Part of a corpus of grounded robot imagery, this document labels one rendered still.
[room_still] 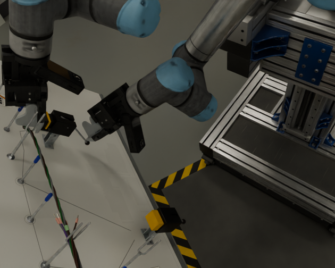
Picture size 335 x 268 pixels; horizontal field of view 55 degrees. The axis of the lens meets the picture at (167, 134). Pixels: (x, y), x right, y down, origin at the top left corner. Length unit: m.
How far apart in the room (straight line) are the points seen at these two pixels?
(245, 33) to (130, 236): 0.67
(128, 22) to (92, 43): 2.34
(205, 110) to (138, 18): 0.30
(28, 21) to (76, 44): 2.34
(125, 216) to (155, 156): 1.21
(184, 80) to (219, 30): 0.16
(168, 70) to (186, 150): 1.39
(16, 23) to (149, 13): 0.23
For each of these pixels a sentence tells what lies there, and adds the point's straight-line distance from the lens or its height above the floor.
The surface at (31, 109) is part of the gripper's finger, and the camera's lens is 0.76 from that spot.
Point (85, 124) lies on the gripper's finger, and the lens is 0.88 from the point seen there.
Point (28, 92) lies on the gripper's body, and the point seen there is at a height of 1.30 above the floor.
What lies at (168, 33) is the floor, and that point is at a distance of 2.78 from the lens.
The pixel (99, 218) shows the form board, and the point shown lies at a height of 1.04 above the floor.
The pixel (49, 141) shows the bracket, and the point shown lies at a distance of 0.88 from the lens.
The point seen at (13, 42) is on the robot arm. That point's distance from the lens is 0.67.
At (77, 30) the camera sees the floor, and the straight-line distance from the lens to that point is 3.10.
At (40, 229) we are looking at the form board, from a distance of 0.72.
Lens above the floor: 1.76
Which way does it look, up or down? 56 degrees down
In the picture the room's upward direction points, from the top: 15 degrees counter-clockwise
